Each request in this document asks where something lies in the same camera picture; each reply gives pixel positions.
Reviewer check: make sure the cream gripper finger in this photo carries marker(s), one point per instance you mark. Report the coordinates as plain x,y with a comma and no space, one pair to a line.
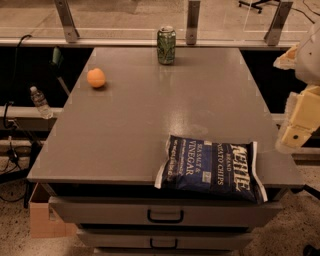
287,60
301,119

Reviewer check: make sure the green soda can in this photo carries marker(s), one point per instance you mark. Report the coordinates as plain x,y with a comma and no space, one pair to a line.
166,43

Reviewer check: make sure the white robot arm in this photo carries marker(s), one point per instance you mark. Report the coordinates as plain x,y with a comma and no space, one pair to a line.
308,57

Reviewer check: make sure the black chair base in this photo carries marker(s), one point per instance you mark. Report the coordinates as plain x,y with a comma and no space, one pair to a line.
256,5

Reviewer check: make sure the blue potato chips bag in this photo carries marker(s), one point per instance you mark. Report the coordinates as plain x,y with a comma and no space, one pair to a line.
221,169

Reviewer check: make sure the orange fruit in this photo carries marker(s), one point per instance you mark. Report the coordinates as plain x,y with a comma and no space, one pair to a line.
96,78

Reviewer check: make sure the top grey drawer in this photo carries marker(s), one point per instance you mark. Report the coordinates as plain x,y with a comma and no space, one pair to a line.
172,212

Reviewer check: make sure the grey drawer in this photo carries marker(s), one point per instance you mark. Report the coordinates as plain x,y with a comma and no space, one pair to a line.
172,212
164,239

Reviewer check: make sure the clear plastic water bottle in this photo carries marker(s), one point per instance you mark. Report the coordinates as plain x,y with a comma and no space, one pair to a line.
40,103

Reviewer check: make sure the cardboard box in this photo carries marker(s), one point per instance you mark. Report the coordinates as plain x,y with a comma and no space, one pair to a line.
44,222

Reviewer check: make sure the right metal railing bracket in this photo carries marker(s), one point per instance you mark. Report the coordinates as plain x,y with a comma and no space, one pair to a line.
273,34

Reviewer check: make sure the metal railing bracket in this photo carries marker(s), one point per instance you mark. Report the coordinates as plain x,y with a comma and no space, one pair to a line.
192,21
70,32
273,34

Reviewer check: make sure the middle metal railing bracket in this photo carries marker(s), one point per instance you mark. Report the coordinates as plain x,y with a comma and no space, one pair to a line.
192,21

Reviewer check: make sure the left metal railing bracket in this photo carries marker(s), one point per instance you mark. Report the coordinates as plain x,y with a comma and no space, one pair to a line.
70,32

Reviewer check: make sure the green handled tool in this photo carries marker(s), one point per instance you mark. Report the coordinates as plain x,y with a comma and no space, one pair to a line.
55,64

